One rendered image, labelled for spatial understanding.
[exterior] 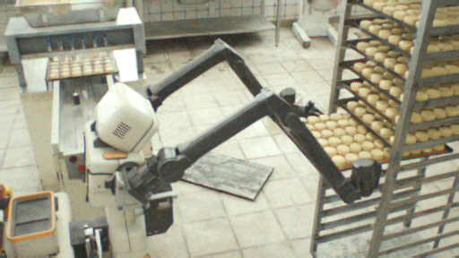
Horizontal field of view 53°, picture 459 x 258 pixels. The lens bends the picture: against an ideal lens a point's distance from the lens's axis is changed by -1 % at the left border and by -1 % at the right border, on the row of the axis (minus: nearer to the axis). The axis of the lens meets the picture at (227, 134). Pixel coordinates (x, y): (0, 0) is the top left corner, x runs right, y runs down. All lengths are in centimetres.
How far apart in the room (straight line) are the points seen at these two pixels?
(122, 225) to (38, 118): 134
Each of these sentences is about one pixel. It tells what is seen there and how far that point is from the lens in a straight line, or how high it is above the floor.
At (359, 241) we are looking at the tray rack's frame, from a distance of 274.
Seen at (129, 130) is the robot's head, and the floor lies 125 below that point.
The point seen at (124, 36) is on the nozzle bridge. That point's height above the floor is 109.
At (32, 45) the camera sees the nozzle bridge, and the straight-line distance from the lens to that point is 282.
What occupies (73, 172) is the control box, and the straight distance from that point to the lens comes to 223.
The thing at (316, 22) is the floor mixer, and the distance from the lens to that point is 613.
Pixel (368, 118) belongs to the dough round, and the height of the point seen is 106.
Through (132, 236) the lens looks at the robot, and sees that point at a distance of 171.
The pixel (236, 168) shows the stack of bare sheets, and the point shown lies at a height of 2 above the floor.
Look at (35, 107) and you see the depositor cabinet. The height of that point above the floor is 75.
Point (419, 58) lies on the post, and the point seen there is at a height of 143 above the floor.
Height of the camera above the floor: 197
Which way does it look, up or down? 31 degrees down
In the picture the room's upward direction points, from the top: straight up
